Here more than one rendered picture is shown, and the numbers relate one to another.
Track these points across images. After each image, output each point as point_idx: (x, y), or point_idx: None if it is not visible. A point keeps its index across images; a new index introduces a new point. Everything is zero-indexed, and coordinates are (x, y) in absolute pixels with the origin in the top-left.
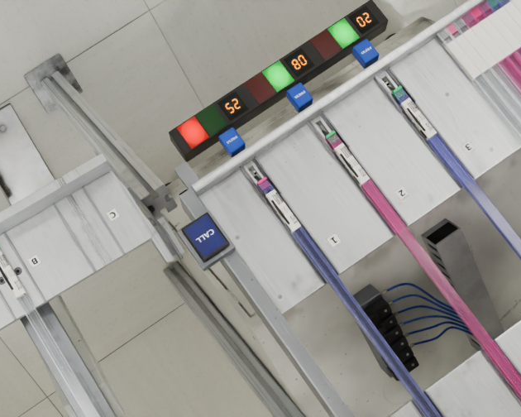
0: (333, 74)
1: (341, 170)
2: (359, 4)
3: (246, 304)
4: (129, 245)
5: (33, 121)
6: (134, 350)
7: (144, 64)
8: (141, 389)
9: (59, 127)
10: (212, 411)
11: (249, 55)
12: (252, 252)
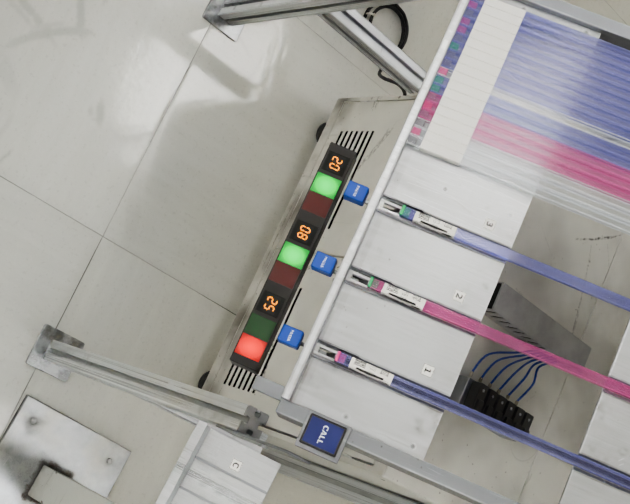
0: (289, 192)
1: (397, 307)
2: (277, 119)
3: (360, 456)
4: (266, 483)
5: (55, 397)
6: None
7: (124, 285)
8: None
9: (81, 387)
10: None
11: (209, 221)
12: (366, 422)
